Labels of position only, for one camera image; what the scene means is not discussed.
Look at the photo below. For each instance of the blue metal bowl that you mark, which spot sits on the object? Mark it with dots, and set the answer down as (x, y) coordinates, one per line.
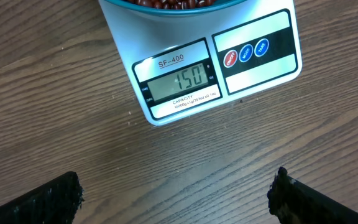
(122, 5)

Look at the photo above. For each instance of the red beans in bowl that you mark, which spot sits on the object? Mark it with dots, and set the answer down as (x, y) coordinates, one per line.
(173, 4)

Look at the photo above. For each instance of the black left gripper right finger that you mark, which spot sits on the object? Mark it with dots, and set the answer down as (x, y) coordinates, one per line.
(294, 202)

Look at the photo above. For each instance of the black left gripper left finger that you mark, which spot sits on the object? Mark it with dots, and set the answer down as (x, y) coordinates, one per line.
(56, 201)

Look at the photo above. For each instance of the white digital kitchen scale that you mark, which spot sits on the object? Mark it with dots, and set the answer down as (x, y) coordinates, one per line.
(182, 65)

